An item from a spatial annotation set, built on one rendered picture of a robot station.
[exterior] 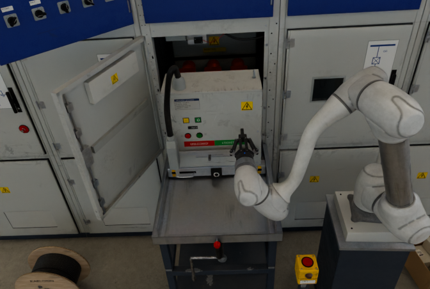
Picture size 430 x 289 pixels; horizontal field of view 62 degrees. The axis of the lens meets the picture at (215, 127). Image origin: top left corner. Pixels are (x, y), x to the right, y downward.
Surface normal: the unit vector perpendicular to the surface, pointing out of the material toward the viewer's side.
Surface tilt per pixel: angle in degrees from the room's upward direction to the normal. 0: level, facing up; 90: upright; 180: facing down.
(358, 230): 3
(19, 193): 90
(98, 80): 90
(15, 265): 0
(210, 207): 0
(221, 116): 90
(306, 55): 90
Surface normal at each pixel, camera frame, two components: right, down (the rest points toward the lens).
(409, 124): 0.25, 0.43
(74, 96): 0.91, 0.20
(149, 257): -0.05, -0.81
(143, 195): 0.00, 0.58
